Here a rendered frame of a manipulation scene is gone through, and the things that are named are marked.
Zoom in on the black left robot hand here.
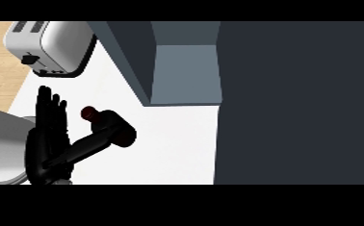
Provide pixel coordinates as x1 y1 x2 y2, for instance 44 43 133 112
23 85 122 186

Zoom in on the dark wine bottle red cap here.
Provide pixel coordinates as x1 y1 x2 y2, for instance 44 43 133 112
79 105 137 149

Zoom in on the grey open cabinet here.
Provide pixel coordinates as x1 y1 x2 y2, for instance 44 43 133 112
87 21 224 108

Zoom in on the dark grey cabinet door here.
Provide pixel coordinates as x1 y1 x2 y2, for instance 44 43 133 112
211 21 364 186

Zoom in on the pale grey rounded object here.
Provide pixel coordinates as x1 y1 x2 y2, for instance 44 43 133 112
0 110 38 186

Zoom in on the silver toaster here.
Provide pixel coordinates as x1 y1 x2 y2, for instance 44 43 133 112
2 21 99 79

